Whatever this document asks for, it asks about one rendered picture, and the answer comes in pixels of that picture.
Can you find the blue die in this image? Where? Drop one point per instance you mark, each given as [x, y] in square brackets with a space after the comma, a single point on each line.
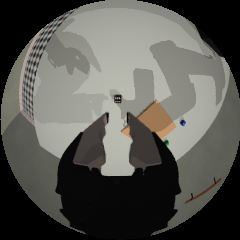
[182, 122]

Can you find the orange flat mat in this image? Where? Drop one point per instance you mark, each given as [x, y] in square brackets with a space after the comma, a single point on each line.
[156, 119]

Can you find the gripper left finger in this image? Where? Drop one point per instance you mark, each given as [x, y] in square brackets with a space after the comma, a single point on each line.
[85, 152]

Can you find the black die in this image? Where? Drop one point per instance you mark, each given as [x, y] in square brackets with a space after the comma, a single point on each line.
[117, 99]

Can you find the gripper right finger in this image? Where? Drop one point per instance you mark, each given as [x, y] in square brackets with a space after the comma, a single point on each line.
[149, 152]

